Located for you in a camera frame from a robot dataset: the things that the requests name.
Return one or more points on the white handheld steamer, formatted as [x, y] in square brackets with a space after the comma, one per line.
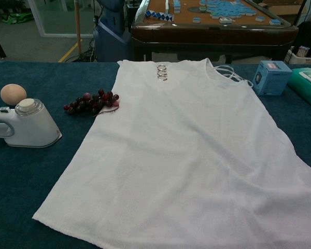
[33, 127]

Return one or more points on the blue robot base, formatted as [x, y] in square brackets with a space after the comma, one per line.
[111, 39]

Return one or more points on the dark grape bunch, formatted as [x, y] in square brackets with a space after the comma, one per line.
[93, 101]

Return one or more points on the white sleeveless shirt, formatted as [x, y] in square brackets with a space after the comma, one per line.
[171, 155]

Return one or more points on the brown mahjong table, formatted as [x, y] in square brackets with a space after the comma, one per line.
[212, 35]

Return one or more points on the blue white snake puzzle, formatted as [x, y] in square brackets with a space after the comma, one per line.
[158, 15]

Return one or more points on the wooden pole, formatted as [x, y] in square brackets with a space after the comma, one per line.
[78, 26]

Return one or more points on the light blue cardboard box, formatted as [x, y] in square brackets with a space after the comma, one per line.
[272, 77]

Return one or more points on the beige round peach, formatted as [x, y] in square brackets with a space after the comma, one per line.
[13, 93]

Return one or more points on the green wet wipes pack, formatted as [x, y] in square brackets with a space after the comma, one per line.
[305, 85]

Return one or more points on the white framed glass door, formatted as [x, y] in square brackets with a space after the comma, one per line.
[39, 18]

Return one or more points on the white storage box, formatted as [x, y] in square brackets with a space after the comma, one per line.
[300, 57]

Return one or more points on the green bag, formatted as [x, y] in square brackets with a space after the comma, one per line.
[15, 18]

